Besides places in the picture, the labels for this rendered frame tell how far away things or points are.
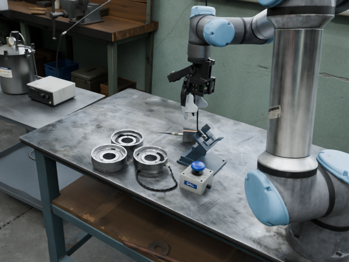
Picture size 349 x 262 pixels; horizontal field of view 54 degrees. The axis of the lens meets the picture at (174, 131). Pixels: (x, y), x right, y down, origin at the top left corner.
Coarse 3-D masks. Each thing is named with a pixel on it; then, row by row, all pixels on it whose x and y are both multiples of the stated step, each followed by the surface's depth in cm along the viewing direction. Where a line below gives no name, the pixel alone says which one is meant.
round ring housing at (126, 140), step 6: (120, 132) 116; (126, 132) 117; (132, 132) 116; (138, 132) 115; (114, 138) 113; (120, 138) 113; (126, 138) 114; (132, 138) 114; (126, 144) 110; (138, 144) 109; (126, 150) 108; (132, 150) 109
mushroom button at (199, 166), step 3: (195, 162) 96; (198, 162) 96; (201, 162) 96; (192, 165) 95; (195, 165) 94; (198, 165) 94; (201, 165) 95; (204, 165) 95; (192, 168) 94; (195, 168) 94; (198, 168) 94; (201, 168) 94; (204, 168) 95; (195, 171) 96; (198, 171) 94
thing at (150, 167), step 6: (138, 150) 106; (144, 150) 108; (150, 150) 108; (156, 150) 108; (162, 150) 107; (144, 156) 105; (150, 156) 107; (156, 156) 105; (138, 162) 100; (144, 162) 102; (150, 162) 102; (156, 162) 103; (162, 162) 101; (138, 168) 102; (144, 168) 100; (150, 168) 100; (156, 168) 100; (162, 168) 102; (150, 174) 102
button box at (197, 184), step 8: (184, 176) 95; (192, 176) 95; (200, 176) 95; (208, 176) 95; (184, 184) 96; (192, 184) 94; (200, 184) 93; (208, 184) 96; (192, 192) 96; (200, 192) 94
